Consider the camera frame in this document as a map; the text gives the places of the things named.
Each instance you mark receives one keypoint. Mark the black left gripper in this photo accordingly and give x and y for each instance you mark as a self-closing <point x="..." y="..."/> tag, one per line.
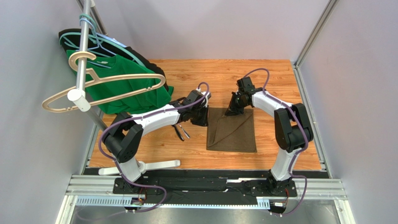
<point x="204" y="122"/>

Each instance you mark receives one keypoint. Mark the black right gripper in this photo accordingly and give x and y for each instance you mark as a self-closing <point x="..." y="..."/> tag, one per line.
<point x="238" y="101"/>

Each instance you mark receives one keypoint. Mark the brown cloth napkin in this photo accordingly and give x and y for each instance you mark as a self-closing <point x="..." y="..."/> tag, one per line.
<point x="231" y="133"/>

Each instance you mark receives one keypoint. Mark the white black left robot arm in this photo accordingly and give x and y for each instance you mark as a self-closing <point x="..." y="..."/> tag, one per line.
<point x="123" y="137"/>

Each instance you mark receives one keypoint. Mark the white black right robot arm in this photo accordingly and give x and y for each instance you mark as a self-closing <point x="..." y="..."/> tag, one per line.
<point x="293" y="130"/>

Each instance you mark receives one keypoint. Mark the silver fork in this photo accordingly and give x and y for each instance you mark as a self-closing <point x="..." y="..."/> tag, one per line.
<point x="184" y="131"/>

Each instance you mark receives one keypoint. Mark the white rack base foot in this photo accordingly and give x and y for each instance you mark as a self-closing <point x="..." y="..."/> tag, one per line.
<point x="140" y="166"/>

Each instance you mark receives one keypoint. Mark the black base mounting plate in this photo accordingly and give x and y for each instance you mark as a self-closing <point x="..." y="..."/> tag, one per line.
<point x="194" y="184"/>

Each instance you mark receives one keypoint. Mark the green t-shirt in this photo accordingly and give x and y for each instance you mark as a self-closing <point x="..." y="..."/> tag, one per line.
<point x="140" y="103"/>

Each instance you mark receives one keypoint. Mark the silver clothes rack pole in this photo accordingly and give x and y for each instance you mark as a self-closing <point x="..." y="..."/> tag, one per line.
<point x="84" y="71"/>

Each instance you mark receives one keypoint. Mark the beige plastic hanger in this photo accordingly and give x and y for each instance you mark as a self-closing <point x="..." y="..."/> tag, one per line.
<point x="91" y="79"/>

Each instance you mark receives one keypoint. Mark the black garment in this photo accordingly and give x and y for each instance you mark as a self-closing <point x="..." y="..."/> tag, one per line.
<point x="150" y="66"/>

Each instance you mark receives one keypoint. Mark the teal plastic hanger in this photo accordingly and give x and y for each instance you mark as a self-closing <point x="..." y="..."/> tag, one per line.
<point x="127" y="52"/>

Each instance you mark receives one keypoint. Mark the aluminium frame rail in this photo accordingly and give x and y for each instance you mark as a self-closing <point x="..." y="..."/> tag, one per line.
<point x="90" y="198"/>

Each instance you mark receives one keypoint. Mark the light blue wire hanger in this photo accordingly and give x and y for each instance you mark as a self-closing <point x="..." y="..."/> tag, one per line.
<point x="95" y="40"/>

